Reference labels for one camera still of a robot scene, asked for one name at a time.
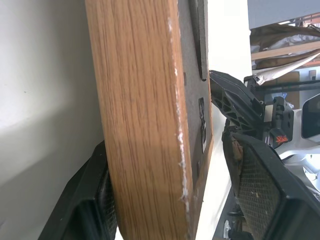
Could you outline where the light wooden plank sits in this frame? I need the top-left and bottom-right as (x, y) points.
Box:
(251, 45), (320, 61)

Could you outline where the grey panel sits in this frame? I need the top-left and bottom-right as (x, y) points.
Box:
(247, 0), (320, 29)

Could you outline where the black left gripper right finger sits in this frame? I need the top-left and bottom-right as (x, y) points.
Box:
(221, 124), (320, 240)

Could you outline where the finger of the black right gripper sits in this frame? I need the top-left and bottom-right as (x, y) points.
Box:
(208, 70), (266, 138)

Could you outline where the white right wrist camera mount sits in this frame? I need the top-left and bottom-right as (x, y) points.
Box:
(273, 94), (320, 201)

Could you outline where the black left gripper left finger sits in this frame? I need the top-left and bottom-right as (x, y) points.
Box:
(37, 139), (119, 240)

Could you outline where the wooden picture frame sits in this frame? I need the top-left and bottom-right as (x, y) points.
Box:
(84, 0), (215, 240)

